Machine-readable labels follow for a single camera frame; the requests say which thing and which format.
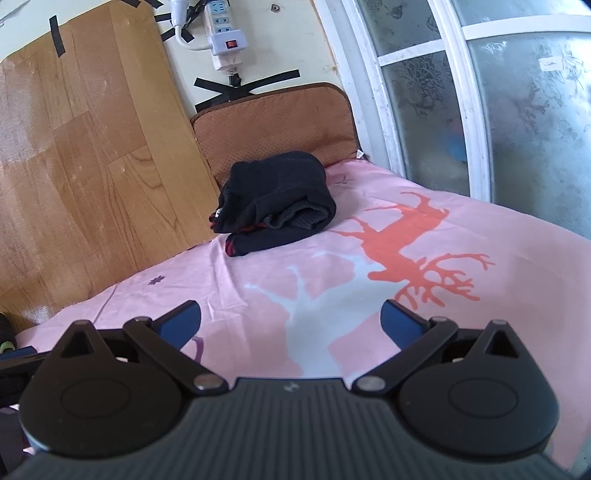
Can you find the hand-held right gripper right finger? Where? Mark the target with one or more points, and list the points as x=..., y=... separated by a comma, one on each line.
x=400, y=323

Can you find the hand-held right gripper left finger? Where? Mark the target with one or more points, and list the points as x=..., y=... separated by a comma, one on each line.
x=181, y=323

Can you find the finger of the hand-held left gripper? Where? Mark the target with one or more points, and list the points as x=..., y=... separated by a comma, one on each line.
x=18, y=359

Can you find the black garment with red stripes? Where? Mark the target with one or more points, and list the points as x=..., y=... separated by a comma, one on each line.
x=277, y=203

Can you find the navy cloth with green cuff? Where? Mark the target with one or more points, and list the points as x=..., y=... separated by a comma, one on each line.
x=5, y=333

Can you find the pink printed bedsheet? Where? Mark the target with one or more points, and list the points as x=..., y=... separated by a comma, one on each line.
x=323, y=286

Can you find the wood grain board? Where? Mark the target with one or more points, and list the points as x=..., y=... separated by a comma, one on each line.
x=87, y=175

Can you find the brown cushion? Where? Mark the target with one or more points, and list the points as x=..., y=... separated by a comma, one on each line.
x=277, y=124

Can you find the black tape cross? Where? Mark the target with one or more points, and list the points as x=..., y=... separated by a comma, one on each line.
x=240, y=90

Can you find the white framed frosted window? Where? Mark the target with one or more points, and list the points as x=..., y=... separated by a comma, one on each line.
x=471, y=92

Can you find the black tape strip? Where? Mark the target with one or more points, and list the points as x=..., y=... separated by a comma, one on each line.
x=178, y=30
x=56, y=37

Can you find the white power strip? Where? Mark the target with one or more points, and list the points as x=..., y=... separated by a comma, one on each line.
x=224, y=32

